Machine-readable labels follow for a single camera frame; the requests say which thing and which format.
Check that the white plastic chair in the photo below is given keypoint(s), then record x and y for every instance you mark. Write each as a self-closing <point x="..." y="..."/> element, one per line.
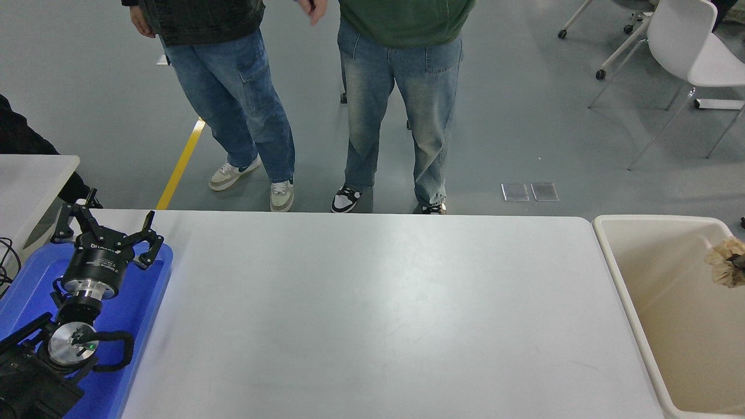
<point x="681" y="35"/>

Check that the person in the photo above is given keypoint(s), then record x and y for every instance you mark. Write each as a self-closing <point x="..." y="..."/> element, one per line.
<point x="384" y="87"/>
<point x="17" y="137"/>
<point x="233" y="87"/>

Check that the silver floor cover plate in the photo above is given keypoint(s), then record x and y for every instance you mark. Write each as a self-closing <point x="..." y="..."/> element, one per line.
<point x="515" y="191"/>
<point x="544" y="191"/>

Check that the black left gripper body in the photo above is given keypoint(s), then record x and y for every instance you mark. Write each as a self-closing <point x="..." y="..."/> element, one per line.
<point x="99" y="265"/>

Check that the large pale plastic bin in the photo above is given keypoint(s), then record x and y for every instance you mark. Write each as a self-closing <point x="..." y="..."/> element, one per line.
<point x="669" y="302"/>

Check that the person's right hand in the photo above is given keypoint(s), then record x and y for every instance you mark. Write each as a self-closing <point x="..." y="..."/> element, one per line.
<point x="141" y="23"/>

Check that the white side table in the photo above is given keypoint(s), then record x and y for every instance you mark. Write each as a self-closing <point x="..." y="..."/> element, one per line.
<point x="29" y="180"/>

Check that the blue plastic tray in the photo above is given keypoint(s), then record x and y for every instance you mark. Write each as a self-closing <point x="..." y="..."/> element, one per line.
<point x="134" y="326"/>

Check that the tan paper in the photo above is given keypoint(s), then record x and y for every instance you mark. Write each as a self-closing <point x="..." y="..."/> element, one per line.
<point x="723" y="259"/>

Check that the white furniture base bar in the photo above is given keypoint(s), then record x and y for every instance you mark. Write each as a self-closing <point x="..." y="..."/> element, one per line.
<point x="719" y="104"/>

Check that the person's left hand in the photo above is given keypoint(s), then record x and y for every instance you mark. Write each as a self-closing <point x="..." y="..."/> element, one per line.
<point x="317" y="10"/>

